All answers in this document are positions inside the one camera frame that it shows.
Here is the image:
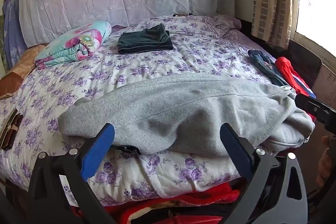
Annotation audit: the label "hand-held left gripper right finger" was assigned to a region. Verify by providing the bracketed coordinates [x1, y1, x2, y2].
[218, 123, 309, 224]

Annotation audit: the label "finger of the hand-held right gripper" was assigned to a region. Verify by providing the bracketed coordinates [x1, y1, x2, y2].
[294, 94, 336, 135]

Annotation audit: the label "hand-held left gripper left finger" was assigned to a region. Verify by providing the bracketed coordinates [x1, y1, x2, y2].
[28, 123, 116, 224]

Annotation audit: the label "grey sweatshirt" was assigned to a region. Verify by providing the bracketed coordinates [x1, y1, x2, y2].
[58, 72, 315, 157]

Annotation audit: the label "person's right hand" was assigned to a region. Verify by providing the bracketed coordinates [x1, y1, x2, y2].
[316, 135, 336, 188]

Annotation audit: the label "red garment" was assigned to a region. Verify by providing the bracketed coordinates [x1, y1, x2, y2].
[275, 57, 317, 119]

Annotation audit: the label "black furniture panel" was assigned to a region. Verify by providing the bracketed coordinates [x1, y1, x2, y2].
[287, 39, 323, 93]

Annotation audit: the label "red fleece blanket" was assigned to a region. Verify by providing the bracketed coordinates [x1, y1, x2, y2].
[70, 178, 248, 224]

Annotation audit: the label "blue jeans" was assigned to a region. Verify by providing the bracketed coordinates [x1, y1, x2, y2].
[248, 49, 290, 88]

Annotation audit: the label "brown black leather bag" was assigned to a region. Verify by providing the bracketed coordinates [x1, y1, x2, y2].
[0, 108, 24, 150]

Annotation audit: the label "purple floral bedspread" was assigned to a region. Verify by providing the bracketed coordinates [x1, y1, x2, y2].
[0, 14, 292, 207]

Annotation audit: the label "folded turquoise pink floral blanket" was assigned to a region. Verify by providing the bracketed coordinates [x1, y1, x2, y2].
[35, 21, 112, 69]

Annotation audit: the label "brown quilted cushion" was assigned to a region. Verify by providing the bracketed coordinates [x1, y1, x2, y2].
[0, 43, 50, 100]

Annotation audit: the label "folded dark green garment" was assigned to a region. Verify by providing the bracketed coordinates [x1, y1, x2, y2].
[117, 24, 174, 55]

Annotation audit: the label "green patterned cloth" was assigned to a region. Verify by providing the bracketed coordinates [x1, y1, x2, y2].
[0, 15, 9, 73]

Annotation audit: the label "blue patterned cloth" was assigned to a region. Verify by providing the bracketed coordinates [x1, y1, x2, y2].
[3, 0, 27, 69]

